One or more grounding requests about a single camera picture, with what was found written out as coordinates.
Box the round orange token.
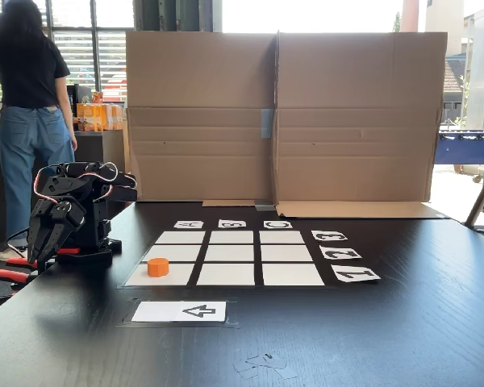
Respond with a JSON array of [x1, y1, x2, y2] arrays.
[[147, 257, 170, 277]]

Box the white nine-square grid sheet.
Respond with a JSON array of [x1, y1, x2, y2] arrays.
[[123, 229, 328, 289]]

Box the pale juice carton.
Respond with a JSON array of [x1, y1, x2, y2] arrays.
[[105, 103, 124, 131]]

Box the black mini fridge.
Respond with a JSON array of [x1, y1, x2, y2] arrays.
[[66, 83, 92, 121]]

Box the person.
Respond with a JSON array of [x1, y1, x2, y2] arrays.
[[0, 0, 79, 262]]

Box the white arrow paper sheet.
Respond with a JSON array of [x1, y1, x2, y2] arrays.
[[131, 301, 227, 323]]

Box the clear tape scraps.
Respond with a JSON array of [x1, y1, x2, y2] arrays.
[[232, 352, 300, 381]]

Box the paper sheet number 3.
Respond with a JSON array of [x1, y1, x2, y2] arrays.
[[311, 230, 348, 242]]

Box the paper sheet number 2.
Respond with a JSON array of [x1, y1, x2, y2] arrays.
[[319, 246, 363, 260]]

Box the paper sheet number 1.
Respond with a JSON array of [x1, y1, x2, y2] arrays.
[[331, 264, 382, 284]]

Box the blue foosball table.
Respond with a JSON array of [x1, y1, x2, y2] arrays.
[[434, 127, 484, 185]]

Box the slanted metal table leg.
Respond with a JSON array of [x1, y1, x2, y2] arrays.
[[465, 155, 484, 234]]

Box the black power cable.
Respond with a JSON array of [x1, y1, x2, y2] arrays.
[[6, 227, 31, 259]]

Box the black clamp with red handles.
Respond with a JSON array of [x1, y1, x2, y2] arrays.
[[0, 247, 82, 303]]

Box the brown cardboard box wall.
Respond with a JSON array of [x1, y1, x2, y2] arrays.
[[124, 31, 278, 207], [273, 30, 449, 219]]

